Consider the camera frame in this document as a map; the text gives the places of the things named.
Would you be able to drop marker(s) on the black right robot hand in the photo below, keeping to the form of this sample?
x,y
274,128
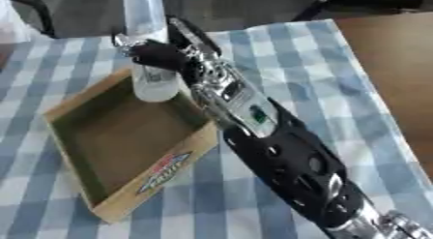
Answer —
x,y
161,54

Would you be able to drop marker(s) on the black chair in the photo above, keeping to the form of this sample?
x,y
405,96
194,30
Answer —
x,y
35,10

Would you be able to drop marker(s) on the tan cardboard box green inside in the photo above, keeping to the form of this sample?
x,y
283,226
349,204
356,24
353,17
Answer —
x,y
127,143

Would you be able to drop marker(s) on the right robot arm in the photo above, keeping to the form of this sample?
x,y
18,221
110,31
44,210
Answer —
x,y
282,146

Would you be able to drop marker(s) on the black tripod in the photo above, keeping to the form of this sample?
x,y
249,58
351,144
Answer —
x,y
361,1

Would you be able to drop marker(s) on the clear plastic bottle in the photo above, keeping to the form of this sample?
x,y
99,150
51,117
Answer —
x,y
147,17

